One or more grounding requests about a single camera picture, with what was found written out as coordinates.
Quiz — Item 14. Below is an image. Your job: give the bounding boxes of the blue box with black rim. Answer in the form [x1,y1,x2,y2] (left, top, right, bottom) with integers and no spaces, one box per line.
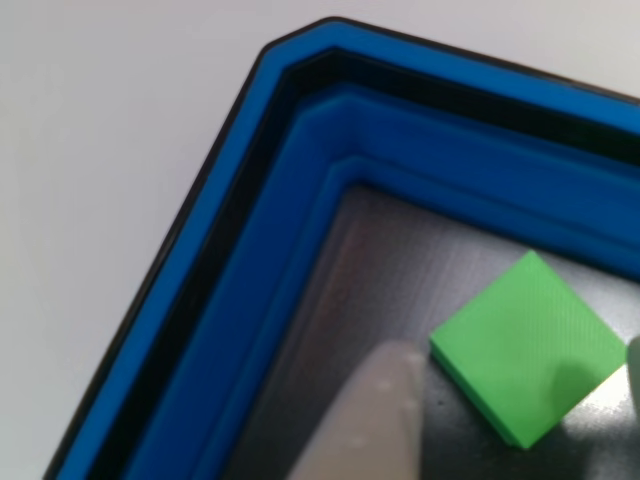
[42,16,640,480]

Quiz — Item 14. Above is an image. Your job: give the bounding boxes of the green cube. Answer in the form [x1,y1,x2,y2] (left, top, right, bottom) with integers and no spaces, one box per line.
[429,249,628,450]

